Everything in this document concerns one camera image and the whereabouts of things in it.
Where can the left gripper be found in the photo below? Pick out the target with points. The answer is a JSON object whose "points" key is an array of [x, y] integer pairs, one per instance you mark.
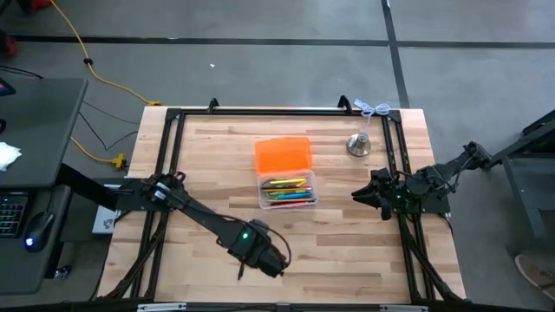
{"points": [[258, 247]]}

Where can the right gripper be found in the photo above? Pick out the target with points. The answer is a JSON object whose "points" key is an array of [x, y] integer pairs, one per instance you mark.
{"points": [[388, 193]]}

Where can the black pen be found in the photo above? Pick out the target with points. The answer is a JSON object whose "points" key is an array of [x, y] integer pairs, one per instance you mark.
{"points": [[240, 272]]}

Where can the pink pencil with blue tip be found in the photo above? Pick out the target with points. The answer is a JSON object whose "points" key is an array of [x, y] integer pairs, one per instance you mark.
{"points": [[295, 205]]}

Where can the green scissors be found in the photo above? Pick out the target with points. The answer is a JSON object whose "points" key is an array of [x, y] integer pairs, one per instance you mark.
{"points": [[264, 185]]}

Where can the blue pen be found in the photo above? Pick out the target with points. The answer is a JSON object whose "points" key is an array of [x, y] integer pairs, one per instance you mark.
{"points": [[299, 196]]}

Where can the yellow highlighter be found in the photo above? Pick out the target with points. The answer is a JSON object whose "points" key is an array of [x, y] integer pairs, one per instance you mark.
{"points": [[288, 181]]}

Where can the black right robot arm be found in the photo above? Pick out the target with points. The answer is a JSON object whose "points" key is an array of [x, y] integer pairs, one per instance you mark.
{"points": [[451, 167]]}

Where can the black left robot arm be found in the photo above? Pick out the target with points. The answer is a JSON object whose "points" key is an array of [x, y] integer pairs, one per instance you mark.
{"points": [[204, 219]]}

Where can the clear box with orange lid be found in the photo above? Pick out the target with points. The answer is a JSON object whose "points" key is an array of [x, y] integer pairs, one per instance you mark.
{"points": [[284, 154]]}

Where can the white box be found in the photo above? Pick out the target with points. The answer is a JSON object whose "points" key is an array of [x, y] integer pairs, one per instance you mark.
{"points": [[104, 221]]}

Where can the dark metal cart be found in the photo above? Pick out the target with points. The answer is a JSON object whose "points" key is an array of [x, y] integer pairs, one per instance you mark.
{"points": [[525, 201]]}

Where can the person's light shoe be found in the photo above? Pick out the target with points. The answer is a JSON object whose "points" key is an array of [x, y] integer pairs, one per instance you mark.
{"points": [[535, 271]]}

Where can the desk caster wheel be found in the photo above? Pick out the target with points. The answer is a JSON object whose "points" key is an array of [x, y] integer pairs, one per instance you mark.
{"points": [[63, 271]]}

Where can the black computer mouse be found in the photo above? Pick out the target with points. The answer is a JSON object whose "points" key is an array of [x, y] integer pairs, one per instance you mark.
{"points": [[39, 232]]}

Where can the backlit keyboard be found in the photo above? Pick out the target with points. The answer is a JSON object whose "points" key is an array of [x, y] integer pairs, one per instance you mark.
{"points": [[11, 214]]}

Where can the grey desk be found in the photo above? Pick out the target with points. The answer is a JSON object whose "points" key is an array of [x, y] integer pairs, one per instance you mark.
{"points": [[39, 121]]}

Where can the white tissue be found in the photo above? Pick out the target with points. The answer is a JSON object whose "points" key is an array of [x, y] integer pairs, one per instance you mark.
{"points": [[8, 156]]}

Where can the silver bracket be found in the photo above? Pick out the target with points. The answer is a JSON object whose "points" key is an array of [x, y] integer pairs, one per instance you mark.
{"points": [[403, 308], [160, 307]]}

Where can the black aluminium rig frame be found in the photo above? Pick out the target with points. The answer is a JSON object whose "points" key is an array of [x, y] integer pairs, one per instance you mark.
{"points": [[282, 112]]}

